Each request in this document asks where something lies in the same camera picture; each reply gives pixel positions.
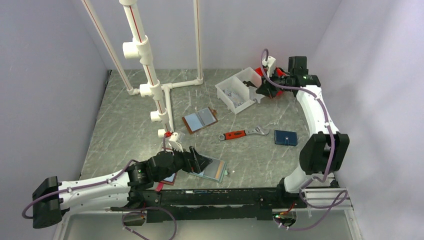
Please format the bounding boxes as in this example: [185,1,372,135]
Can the red handled adjustable wrench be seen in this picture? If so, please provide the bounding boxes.
[218,125,270,141]

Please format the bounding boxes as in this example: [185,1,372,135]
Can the purple cable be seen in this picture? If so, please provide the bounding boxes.
[21,134,178,239]
[259,48,349,232]

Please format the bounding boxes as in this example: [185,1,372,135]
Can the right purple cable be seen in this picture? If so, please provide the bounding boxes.
[259,48,349,232]

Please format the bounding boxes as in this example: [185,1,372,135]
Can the white pvc pipe frame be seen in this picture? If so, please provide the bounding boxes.
[81,0,204,138]

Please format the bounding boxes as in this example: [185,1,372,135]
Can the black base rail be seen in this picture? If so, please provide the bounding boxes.
[111,186,307,223]

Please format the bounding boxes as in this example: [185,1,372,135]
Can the grey parts in bin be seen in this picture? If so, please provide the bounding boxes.
[223,88,244,107]

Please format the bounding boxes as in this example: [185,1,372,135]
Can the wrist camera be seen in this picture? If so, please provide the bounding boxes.
[163,131,184,152]
[262,55,277,78]

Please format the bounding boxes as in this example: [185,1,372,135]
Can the navy blue card holder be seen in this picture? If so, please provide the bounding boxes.
[274,130,298,147]

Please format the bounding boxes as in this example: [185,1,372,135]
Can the white divided bin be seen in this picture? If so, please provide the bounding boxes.
[215,67,265,115]

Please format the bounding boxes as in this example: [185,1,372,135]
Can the brown card holder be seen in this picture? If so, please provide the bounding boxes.
[181,107,219,135]

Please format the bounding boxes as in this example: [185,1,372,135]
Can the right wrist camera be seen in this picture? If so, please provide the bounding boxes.
[262,55,277,78]

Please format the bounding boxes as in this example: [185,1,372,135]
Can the black part in bin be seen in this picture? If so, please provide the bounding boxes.
[243,81,257,89]

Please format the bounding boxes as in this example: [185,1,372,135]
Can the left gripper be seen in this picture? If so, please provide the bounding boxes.
[155,142,212,182]

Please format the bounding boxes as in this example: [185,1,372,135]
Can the orange credit card in holder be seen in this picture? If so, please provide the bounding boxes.
[215,161,226,181]

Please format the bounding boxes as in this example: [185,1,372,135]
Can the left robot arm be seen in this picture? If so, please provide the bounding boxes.
[22,146,213,229]

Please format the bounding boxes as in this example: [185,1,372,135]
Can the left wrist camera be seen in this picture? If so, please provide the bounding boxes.
[163,131,184,152]

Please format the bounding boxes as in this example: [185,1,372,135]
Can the red plastic bin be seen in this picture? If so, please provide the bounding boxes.
[255,67,287,97]

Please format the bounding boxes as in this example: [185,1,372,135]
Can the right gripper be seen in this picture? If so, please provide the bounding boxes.
[255,68,292,99]

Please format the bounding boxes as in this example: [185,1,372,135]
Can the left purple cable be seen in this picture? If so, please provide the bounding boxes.
[21,134,178,239]

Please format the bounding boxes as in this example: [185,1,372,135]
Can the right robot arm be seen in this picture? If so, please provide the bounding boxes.
[259,50,350,208]

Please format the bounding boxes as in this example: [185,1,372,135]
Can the red card holder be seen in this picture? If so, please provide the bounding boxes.
[154,148,176,185]

